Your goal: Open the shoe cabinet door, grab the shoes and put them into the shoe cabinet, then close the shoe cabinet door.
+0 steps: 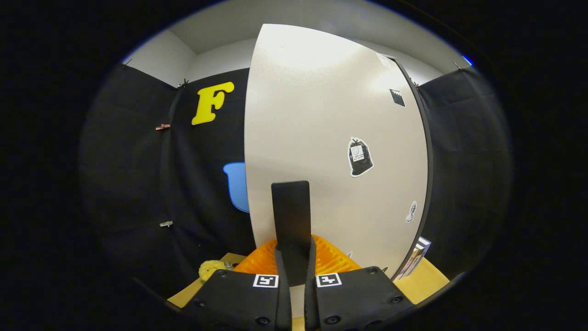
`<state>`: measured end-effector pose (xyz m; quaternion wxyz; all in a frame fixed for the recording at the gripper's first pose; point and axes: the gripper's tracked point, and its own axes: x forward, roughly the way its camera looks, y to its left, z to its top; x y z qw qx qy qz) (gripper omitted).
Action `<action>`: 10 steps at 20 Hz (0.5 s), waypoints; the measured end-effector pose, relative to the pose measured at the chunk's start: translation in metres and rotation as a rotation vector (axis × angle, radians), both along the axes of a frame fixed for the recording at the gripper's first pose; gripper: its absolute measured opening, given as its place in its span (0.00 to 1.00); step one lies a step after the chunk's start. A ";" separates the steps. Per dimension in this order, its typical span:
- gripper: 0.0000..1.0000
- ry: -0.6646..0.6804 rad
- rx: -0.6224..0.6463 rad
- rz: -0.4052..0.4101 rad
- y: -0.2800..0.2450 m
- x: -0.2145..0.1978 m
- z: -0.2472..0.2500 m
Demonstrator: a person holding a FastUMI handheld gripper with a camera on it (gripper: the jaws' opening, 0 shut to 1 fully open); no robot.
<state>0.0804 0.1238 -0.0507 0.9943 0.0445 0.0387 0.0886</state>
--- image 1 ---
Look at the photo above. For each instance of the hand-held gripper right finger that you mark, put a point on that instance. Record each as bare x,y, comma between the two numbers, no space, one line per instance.
358,299

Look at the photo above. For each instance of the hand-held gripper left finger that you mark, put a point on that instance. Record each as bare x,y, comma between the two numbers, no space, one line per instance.
239,299

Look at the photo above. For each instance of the yellow plush toy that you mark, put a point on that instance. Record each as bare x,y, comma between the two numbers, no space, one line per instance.
209,269

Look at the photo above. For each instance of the white cardboard box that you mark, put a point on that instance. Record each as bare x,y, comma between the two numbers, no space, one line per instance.
410,264

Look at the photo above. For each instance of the silver clip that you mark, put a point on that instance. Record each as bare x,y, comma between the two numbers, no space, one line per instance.
166,224

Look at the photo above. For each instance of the black backdrop cloth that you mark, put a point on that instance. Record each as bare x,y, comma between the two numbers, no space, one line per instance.
138,161

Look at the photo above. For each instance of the pink clip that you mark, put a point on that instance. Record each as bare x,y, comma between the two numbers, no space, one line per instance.
162,127

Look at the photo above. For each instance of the black binder clip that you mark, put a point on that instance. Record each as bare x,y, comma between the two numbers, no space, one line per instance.
126,63
457,65
183,83

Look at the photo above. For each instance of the small ceiling light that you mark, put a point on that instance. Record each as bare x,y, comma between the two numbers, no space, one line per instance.
467,59

